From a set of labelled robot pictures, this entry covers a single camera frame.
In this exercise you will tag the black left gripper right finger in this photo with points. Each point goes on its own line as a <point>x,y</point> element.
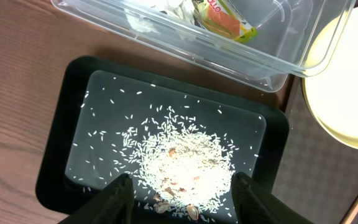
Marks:
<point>255,205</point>

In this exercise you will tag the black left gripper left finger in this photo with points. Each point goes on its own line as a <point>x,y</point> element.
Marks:
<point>113,205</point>

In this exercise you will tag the rice food scraps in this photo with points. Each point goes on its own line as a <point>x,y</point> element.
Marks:
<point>178,148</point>

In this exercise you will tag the yellow plate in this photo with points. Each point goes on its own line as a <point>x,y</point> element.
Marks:
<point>332,95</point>

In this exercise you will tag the yellow green snack wrapper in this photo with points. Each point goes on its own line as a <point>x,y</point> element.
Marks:
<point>222,18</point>

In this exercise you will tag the white napkin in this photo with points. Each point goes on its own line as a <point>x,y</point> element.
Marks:
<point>179,9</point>

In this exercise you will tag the black waste tray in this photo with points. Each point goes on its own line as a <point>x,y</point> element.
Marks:
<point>56,192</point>

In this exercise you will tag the clear plastic waste bin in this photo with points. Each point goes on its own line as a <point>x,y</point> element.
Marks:
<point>295,37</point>

